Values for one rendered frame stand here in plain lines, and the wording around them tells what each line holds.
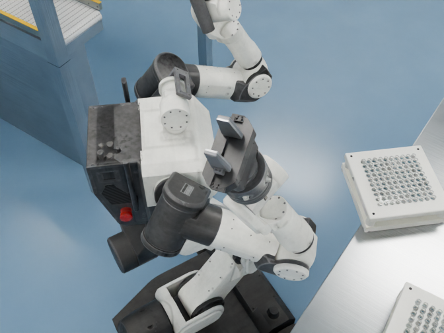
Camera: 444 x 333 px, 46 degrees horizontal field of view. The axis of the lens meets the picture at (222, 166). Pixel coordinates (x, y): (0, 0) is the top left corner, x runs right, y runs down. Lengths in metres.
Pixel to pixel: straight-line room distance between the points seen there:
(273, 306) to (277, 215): 1.11
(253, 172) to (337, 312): 0.68
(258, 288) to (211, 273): 0.31
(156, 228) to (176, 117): 0.24
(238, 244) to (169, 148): 0.27
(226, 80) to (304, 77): 1.88
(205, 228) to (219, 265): 0.84
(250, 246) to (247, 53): 0.57
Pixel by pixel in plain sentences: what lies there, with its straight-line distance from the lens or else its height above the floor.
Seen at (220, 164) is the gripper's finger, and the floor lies 1.58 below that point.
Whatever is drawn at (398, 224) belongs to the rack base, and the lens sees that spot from 1.59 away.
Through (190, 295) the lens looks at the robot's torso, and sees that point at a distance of 2.02.
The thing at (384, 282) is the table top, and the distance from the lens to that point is 1.51.
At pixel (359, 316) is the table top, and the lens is 1.45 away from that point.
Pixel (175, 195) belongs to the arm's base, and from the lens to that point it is 1.07.
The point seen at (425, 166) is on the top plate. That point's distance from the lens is 1.69.
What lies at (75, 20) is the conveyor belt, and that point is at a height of 0.89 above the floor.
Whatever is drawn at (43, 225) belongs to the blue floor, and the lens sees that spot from 2.72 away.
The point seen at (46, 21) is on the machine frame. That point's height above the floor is 1.06.
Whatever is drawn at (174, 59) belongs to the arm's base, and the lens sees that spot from 1.40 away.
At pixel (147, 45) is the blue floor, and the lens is 3.57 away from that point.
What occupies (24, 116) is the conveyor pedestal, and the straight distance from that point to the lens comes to 3.01.
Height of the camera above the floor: 2.17
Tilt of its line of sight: 51 degrees down
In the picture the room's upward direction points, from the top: straight up
